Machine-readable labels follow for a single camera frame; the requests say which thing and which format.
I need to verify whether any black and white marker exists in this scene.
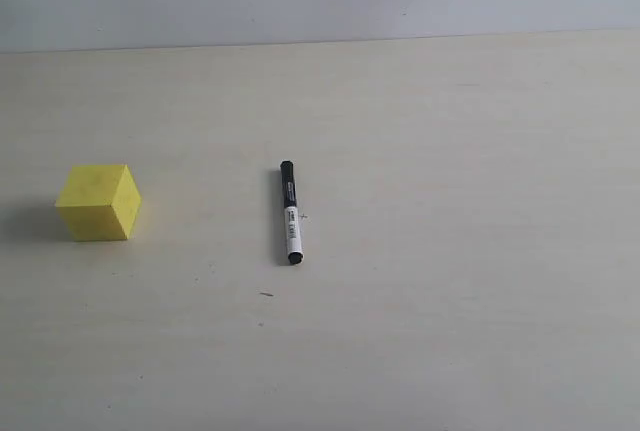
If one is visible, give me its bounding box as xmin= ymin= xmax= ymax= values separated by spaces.
xmin=280 ymin=160 xmax=304 ymax=265

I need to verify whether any yellow foam cube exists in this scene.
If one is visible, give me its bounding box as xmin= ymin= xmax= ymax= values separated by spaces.
xmin=55 ymin=164 xmax=142 ymax=242

